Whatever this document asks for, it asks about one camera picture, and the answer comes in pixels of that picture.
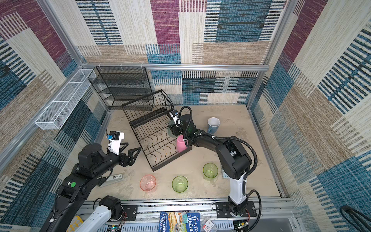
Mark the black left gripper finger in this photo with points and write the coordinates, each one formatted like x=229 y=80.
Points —
x=133 y=154
x=123 y=146

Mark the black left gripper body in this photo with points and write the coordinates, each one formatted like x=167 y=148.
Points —
x=123 y=161

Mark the pink plastic cup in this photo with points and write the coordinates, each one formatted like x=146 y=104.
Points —
x=180 y=144

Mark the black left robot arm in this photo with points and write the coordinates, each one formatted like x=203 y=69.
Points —
x=85 y=176

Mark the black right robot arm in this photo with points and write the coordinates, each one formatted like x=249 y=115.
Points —
x=238 y=159

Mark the pink transparent glass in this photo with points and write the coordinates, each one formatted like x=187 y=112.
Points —
x=148 y=183

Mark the green transparent glass middle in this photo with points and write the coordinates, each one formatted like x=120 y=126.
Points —
x=180 y=184

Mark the green transparent glass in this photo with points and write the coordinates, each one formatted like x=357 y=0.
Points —
x=210 y=171
x=180 y=184

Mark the black mesh shelf unit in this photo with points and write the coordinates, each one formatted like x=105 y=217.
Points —
x=119 y=85

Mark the green transparent glass right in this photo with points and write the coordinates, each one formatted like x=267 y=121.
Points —
x=210 y=171

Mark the yellow card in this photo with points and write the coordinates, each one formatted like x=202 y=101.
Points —
x=75 y=224

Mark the blue treehouse book front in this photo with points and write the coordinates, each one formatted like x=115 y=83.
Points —
x=179 y=222

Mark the blue ceramic mug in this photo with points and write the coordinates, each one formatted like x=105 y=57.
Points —
x=213 y=125

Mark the treehouse book on table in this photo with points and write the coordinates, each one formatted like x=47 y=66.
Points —
x=224 y=175

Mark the small clear plastic packet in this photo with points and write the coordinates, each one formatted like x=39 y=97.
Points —
x=208 y=226

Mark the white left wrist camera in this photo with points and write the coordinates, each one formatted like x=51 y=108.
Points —
x=115 y=138

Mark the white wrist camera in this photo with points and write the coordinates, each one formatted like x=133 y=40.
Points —
x=176 y=118
x=115 y=138

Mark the black wire dish rack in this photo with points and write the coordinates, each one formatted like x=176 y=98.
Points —
x=149 y=118

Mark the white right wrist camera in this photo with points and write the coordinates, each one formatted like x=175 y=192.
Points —
x=176 y=118

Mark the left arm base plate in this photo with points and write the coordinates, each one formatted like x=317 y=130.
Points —
x=128 y=213

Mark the white mesh wall basket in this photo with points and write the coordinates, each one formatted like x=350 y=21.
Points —
x=59 y=110

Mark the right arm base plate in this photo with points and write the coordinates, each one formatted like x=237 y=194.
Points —
x=232 y=210

